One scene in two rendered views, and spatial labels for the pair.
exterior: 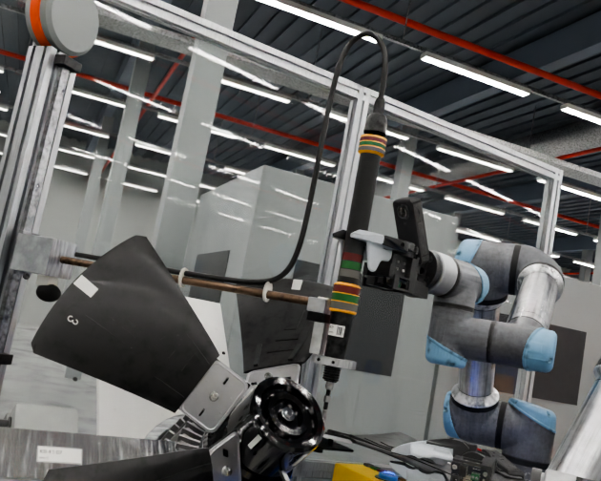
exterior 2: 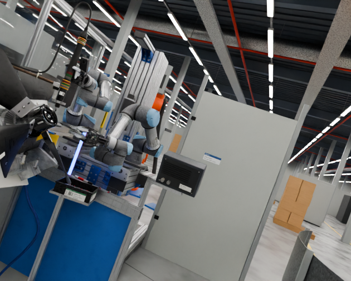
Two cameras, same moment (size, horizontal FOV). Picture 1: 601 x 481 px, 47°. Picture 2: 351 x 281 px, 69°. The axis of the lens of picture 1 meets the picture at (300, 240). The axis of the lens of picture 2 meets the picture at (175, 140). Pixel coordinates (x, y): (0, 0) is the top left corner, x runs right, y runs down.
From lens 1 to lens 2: 0.58 m
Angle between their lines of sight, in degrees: 48
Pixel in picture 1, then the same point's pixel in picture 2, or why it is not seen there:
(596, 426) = (119, 127)
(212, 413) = (22, 112)
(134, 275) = not seen: outside the picture
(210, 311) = not seen: outside the picture
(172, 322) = (13, 82)
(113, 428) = not seen: outside the picture
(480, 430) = (74, 121)
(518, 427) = (86, 121)
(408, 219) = (84, 64)
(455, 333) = (87, 97)
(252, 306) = (25, 76)
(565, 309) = not seen: hidden behind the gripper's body
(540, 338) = (109, 103)
